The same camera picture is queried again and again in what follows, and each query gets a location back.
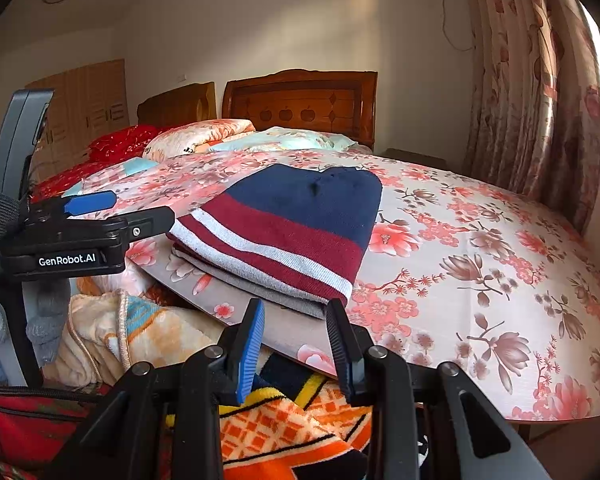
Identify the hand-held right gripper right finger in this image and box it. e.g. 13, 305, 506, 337
325, 298, 552, 480

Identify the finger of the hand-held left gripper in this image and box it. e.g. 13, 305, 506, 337
102, 205, 176, 241
60, 190, 117, 217

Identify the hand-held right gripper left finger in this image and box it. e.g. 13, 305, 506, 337
45, 298, 267, 480

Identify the striped knit sweater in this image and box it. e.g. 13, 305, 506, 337
167, 162, 384, 319

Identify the person's left hand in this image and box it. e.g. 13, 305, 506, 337
0, 279, 72, 382

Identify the light blue sheet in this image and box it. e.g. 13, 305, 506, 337
61, 156, 160, 197

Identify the pink floral quilt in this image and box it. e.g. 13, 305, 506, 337
77, 154, 242, 288

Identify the red blanket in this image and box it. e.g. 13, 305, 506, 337
30, 124, 177, 202

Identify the orange and black blanket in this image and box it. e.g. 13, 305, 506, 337
164, 354, 432, 480

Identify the wooden wardrobe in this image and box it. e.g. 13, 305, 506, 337
24, 58, 132, 182

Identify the orange floral pillow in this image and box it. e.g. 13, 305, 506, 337
144, 118, 257, 158

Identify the orange striped blanket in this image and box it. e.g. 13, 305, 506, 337
41, 289, 282, 392

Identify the plain wooden headboard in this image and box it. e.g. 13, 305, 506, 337
136, 81, 218, 129

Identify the light blue floral pillow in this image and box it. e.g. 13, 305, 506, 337
211, 126, 359, 153

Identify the floral bedsheet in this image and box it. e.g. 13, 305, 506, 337
62, 147, 600, 423

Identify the red patterned bag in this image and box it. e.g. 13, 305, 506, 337
0, 374, 127, 480

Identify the carved wooden headboard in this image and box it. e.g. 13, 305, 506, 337
221, 69, 380, 152

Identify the dark wooden nightstand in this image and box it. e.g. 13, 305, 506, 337
381, 147, 449, 172

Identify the floral curtain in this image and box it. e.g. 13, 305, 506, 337
459, 0, 600, 234

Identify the thin wall cable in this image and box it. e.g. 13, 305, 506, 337
439, 0, 477, 52

